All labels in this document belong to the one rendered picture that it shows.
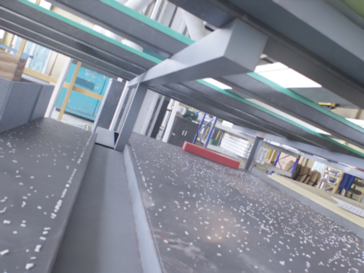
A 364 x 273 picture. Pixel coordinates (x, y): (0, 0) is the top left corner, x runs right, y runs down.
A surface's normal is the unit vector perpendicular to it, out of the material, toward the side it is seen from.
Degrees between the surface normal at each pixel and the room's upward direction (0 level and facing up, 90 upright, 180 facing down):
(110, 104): 90
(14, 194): 0
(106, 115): 90
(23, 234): 0
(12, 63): 90
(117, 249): 0
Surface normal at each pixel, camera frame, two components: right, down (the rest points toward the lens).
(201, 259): 0.36, -0.93
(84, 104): 0.30, 0.15
